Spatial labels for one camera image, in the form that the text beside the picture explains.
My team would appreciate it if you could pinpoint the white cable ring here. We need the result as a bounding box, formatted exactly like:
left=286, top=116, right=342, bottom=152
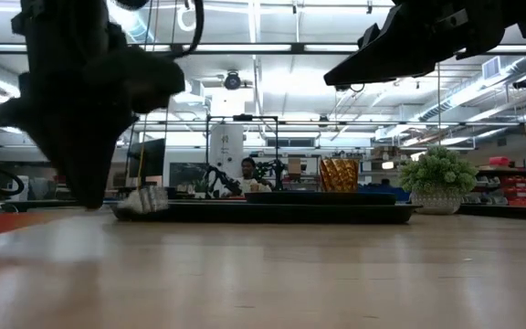
left=175, top=4, right=203, bottom=32

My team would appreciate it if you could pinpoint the dark wall poster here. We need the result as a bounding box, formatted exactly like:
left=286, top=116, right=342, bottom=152
left=169, top=162, right=209, bottom=188

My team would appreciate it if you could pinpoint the person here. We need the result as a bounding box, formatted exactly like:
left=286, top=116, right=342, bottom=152
left=223, top=157, right=273, bottom=198

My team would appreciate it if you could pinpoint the black monitor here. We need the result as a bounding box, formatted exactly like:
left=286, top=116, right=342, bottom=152
left=128, top=138, right=167, bottom=180

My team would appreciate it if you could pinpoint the black aluminium table frame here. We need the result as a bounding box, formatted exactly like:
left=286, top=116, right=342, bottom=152
left=0, top=198, right=526, bottom=223

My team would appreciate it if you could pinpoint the black rectangular tray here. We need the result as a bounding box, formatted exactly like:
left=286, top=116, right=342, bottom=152
left=110, top=200, right=423, bottom=225

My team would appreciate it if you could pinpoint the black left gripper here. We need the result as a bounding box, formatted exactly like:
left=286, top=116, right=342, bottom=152
left=0, top=48, right=186, bottom=209

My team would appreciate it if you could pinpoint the black background station frame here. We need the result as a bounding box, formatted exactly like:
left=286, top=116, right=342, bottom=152
left=205, top=113, right=280, bottom=198

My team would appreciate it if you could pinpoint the black overhead light bar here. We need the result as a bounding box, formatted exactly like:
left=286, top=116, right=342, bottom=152
left=0, top=42, right=526, bottom=57

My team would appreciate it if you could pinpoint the white cylindrical column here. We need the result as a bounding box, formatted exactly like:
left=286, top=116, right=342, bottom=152
left=209, top=123, right=245, bottom=182

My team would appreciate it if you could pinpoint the green potted plant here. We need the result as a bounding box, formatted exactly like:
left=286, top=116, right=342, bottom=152
left=398, top=145, right=479, bottom=216

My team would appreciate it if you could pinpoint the white container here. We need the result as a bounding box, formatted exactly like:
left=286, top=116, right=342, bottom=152
left=10, top=175, right=30, bottom=202

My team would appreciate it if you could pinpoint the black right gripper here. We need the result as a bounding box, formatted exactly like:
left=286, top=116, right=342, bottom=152
left=323, top=0, right=506, bottom=87

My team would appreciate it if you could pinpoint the amber ribbed glass cup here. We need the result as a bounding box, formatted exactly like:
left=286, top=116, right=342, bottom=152
left=320, top=158, right=361, bottom=194

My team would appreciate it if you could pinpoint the round ceiling camera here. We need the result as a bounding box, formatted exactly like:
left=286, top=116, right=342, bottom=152
left=224, top=70, right=243, bottom=91

